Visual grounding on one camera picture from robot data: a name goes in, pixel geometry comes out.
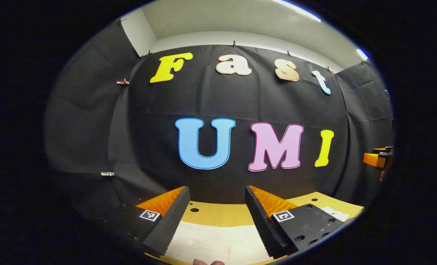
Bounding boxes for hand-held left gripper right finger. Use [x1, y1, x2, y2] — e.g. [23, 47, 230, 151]
[245, 185, 346, 259]

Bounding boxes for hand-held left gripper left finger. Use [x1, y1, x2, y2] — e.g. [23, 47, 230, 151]
[97, 186, 191, 257]

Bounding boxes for white jeans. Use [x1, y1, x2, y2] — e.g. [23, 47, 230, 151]
[163, 221, 272, 265]

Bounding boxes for white paper sticker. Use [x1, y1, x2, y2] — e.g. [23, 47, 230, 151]
[321, 206, 351, 222]

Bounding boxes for black backdrop cloth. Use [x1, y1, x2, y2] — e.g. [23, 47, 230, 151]
[45, 18, 395, 229]

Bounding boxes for long ceiling light strip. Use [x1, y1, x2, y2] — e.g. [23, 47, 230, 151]
[272, 0, 322, 23]

